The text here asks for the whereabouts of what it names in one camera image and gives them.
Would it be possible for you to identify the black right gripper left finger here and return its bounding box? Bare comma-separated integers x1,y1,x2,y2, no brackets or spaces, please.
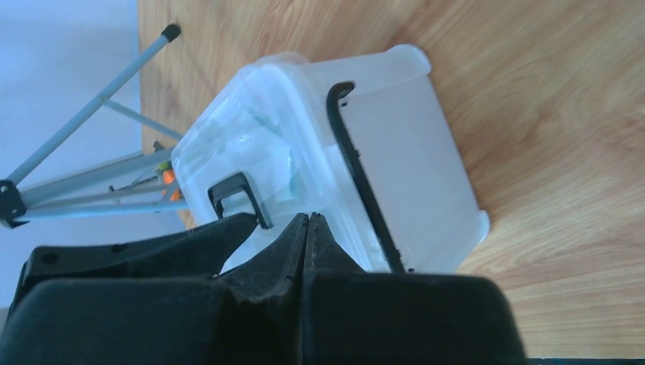
1,214,309,364

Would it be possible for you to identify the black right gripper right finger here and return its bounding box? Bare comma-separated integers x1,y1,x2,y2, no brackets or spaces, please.
301,214,527,364

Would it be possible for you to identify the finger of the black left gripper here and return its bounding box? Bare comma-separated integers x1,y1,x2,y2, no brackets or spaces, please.
10,213,259,312

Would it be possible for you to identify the clear plastic lid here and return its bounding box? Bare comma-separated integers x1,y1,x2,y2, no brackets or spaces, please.
171,52,390,272

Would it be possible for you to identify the white plastic box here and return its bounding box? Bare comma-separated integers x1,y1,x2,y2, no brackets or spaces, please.
171,44,491,275

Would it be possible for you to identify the grey tripod stand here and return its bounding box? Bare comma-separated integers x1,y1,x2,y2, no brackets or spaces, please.
1,24,186,229

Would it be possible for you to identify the orange grey toy fixture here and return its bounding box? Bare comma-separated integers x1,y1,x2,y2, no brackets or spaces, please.
152,141,183,202

